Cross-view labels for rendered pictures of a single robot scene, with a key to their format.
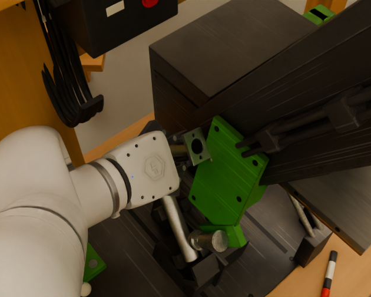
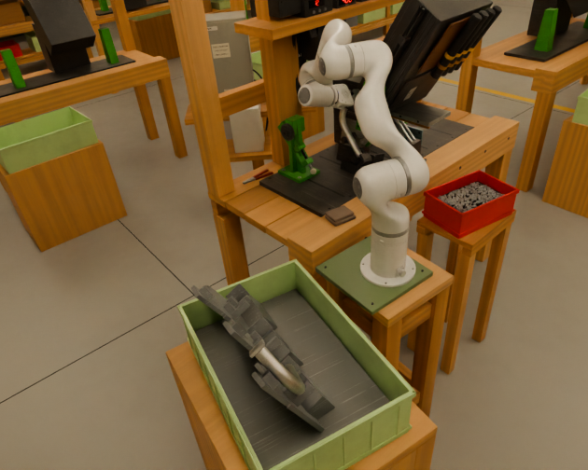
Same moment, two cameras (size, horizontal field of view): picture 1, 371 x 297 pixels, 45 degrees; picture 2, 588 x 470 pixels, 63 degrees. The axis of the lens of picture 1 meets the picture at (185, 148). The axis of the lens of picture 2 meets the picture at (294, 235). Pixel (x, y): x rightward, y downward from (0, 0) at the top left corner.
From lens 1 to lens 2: 161 cm
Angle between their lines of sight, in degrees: 18
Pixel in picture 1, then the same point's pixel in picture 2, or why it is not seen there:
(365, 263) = (440, 162)
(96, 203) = (329, 91)
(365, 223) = (428, 117)
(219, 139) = not seen: hidden behind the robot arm
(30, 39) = (294, 62)
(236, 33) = not seen: hidden behind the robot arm
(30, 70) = (292, 76)
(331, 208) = (414, 116)
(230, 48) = not seen: hidden behind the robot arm
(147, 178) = (343, 95)
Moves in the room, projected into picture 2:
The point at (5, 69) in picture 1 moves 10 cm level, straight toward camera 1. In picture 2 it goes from (286, 72) to (297, 77)
